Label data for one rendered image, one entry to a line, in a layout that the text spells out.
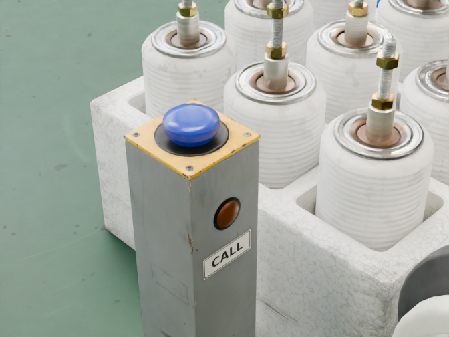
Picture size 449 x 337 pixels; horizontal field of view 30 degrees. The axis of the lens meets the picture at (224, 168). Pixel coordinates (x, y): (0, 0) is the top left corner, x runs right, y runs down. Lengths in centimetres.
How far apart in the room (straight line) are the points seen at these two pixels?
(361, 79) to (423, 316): 42
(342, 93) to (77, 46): 64
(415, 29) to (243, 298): 37
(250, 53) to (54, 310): 34
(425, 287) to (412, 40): 49
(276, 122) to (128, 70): 59
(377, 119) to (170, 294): 22
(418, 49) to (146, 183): 41
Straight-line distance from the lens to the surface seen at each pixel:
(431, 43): 92
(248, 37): 90
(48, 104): 124
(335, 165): 70
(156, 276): 66
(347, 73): 83
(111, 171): 93
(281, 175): 78
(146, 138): 60
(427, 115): 78
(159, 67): 82
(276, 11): 74
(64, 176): 110
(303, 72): 79
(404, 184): 70
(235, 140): 59
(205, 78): 82
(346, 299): 73
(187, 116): 59
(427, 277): 46
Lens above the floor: 65
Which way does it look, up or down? 37 degrees down
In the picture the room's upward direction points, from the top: 1 degrees counter-clockwise
